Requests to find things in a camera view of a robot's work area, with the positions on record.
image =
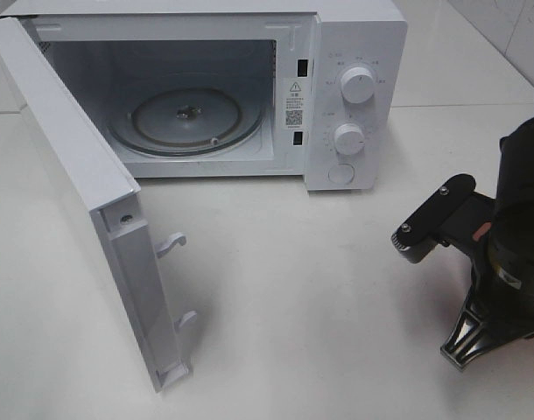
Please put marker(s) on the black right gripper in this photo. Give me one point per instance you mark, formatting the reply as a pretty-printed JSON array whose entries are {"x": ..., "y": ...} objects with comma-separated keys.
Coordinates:
[{"x": 499, "y": 306}]

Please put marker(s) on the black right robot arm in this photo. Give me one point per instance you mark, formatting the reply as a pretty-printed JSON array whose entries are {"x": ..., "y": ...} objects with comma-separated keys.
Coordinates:
[{"x": 515, "y": 185}]

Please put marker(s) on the white microwave knob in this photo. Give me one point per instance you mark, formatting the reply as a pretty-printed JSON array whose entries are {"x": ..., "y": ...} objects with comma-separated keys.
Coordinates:
[
  {"x": 358, "y": 84},
  {"x": 348, "y": 139}
]

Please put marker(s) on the glass microwave turntable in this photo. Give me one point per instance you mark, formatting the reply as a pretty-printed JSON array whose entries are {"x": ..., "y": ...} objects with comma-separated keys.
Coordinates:
[{"x": 189, "y": 121}]

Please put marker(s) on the white lower microwave knob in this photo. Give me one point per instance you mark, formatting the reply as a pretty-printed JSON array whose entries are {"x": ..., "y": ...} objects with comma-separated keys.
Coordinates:
[{"x": 348, "y": 139}]

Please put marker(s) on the white microwave oven body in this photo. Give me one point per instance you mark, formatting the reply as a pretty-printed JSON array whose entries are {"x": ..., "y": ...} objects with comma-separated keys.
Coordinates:
[{"x": 288, "y": 54}]

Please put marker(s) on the white upper microwave knob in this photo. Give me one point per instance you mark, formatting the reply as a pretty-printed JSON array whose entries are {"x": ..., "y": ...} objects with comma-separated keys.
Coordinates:
[{"x": 358, "y": 84}]

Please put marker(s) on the white round door-release button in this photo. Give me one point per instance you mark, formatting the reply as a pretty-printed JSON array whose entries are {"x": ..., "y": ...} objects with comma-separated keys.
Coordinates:
[{"x": 341, "y": 174}]

